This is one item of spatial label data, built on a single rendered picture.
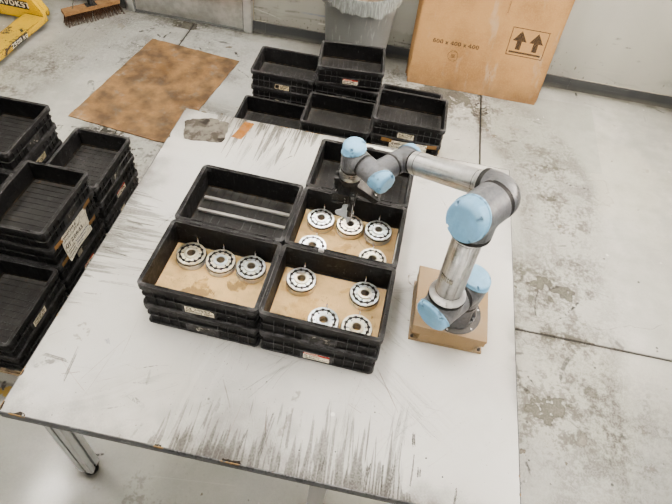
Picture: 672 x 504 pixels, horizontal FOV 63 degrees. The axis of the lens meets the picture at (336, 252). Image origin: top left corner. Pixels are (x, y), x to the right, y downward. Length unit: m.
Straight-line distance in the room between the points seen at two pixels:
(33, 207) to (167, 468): 1.30
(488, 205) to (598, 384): 1.80
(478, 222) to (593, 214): 2.51
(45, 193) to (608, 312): 2.94
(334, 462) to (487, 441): 0.49
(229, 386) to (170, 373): 0.20
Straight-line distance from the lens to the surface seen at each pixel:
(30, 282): 2.83
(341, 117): 3.38
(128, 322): 2.04
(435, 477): 1.81
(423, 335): 1.97
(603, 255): 3.65
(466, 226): 1.43
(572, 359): 3.09
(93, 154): 3.19
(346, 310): 1.86
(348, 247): 2.03
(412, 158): 1.72
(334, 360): 1.87
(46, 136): 3.21
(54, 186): 2.89
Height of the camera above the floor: 2.37
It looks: 50 degrees down
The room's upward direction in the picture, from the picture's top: 8 degrees clockwise
